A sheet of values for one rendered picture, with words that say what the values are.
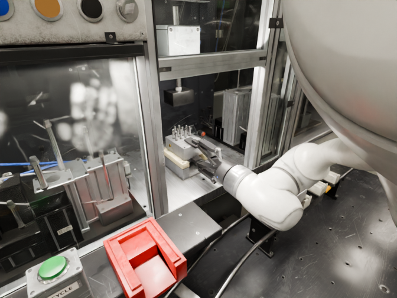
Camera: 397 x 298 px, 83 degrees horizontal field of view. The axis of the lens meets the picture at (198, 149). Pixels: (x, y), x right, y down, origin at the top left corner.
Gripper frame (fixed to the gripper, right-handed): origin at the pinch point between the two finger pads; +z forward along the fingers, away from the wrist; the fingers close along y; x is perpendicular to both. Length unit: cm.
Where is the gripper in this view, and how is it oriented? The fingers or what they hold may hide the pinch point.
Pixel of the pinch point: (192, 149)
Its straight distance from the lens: 81.6
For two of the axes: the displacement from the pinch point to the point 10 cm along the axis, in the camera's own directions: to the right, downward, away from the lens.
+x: -7.9, 2.9, -5.4
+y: 0.2, -8.6, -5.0
